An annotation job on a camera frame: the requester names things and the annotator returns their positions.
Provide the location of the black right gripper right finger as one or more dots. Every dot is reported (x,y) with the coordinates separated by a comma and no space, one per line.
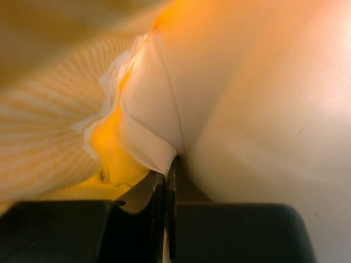
(202,230)

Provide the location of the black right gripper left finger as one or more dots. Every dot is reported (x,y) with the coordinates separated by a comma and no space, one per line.
(129,229)

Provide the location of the white pillow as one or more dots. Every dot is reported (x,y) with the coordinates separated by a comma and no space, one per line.
(255,96)

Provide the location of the yellow pillowcase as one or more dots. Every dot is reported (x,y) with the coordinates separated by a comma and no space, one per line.
(64,66)

